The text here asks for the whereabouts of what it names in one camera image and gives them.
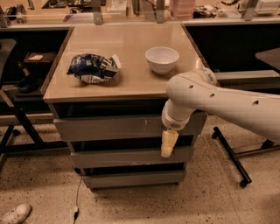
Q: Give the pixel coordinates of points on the blue crumpled chip bag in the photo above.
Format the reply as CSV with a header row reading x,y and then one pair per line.
x,y
94,69

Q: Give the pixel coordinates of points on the black wheeled stand base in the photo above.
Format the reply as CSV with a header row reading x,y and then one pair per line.
x,y
235,153

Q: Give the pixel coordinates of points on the white shoe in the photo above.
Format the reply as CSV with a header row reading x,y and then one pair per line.
x,y
17,215

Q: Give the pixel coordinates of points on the grey bottom drawer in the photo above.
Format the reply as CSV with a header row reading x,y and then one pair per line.
x,y
134,179

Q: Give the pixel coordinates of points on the white ceramic bowl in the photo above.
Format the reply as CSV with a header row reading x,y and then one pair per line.
x,y
161,59

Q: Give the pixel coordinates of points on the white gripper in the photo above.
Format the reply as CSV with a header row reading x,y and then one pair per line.
x,y
172,122

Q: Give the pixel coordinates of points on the grey top drawer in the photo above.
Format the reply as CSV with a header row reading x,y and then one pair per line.
x,y
109,127

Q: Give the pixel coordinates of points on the grey drawer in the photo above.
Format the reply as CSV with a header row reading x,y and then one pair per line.
x,y
114,158
134,179
109,127

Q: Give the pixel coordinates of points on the grey middle drawer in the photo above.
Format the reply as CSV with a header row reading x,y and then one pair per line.
x,y
114,158

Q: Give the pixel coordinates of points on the grey drawer cabinet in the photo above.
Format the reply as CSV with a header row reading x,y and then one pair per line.
x,y
107,94

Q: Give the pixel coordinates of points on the dark box on shelf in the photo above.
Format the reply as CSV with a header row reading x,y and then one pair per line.
x,y
39,60

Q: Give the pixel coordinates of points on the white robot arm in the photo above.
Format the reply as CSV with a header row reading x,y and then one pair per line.
x,y
198,89

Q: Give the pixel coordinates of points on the pink stacked bins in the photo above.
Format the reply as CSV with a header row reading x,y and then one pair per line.
x,y
181,9

